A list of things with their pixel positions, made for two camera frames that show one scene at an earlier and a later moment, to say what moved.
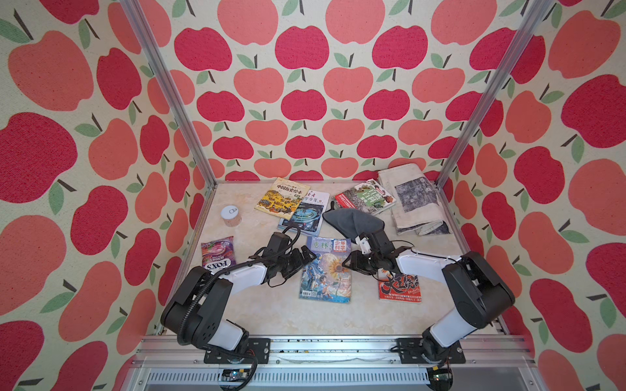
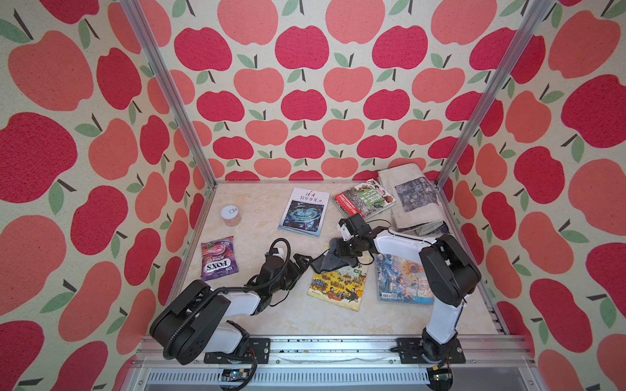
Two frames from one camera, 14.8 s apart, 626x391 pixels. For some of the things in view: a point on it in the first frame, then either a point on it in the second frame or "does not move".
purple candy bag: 218,255 does not move
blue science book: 310,217 does not move
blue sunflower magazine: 324,277 → 403,280
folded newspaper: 417,209 does not move
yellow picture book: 282,198 → 343,286
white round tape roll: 231,216 does not move
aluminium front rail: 176,362 does not move
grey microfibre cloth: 352,222 → 330,261
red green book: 368,196 does not move
